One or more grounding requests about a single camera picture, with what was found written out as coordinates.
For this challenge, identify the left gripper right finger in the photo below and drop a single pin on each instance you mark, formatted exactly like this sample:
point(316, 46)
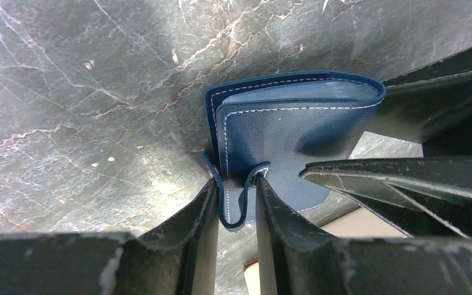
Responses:
point(297, 257)

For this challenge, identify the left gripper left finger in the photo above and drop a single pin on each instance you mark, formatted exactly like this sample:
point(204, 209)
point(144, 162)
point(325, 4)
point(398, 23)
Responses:
point(176, 257)

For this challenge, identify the white plastic tray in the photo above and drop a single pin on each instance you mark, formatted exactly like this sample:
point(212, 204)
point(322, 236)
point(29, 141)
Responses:
point(358, 223)

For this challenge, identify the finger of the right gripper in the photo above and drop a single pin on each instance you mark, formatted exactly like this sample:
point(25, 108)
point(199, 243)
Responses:
point(427, 196)
point(431, 105)

